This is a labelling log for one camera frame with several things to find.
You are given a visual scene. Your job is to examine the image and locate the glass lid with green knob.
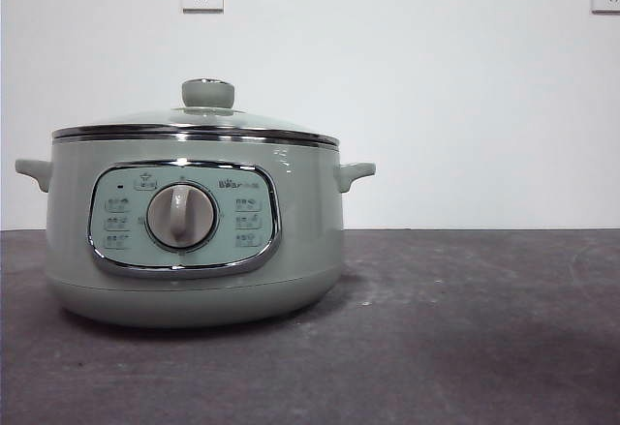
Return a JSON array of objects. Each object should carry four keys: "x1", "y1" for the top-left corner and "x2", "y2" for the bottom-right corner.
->
[{"x1": 51, "y1": 76, "x2": 340, "y2": 148}]

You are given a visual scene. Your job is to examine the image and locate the pale green electric cooking pot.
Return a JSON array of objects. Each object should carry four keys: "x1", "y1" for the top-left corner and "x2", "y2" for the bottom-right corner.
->
[{"x1": 14, "y1": 127, "x2": 377, "y2": 330}]

